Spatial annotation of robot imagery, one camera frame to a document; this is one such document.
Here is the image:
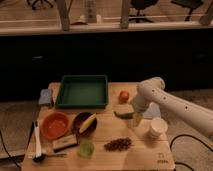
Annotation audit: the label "black cable right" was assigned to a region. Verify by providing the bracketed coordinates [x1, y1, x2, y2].
[169, 133, 213, 171]

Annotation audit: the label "green plastic cup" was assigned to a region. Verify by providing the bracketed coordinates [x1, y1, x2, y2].
[78, 140, 94, 158]

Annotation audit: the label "orange tomato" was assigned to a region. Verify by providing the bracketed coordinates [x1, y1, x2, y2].
[118, 91, 130, 103]

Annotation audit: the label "black cable left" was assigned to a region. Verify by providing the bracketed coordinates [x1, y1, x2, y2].
[0, 129, 23, 171]

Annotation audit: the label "wooden block eraser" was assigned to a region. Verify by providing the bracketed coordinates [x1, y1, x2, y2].
[53, 134, 78, 152]

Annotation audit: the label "white paper cup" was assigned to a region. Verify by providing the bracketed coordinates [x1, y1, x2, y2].
[149, 117, 168, 138]

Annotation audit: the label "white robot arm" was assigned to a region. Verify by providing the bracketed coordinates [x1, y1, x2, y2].
[131, 77, 213, 141]

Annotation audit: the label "bunch of dark grapes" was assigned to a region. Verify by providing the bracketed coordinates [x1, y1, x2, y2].
[104, 137, 132, 151]

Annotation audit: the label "dark brown bowl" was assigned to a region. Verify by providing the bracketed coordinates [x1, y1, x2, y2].
[71, 112, 97, 137]

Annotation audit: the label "black cable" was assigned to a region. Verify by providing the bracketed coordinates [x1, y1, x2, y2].
[169, 133, 213, 171]
[0, 129, 23, 171]

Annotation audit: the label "yellow corn cob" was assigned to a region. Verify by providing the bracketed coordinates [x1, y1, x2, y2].
[79, 113, 96, 133]

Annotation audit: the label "orange plastic bowl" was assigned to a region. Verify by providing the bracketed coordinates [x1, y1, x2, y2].
[41, 112, 70, 140]

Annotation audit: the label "black handled spoon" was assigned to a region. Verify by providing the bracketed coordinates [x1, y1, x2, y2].
[33, 153, 67, 163]

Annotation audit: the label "grey folded cloth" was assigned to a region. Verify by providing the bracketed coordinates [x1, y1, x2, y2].
[143, 102, 161, 119]

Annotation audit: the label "green plastic tray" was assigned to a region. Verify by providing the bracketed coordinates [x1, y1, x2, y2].
[55, 75, 108, 109]

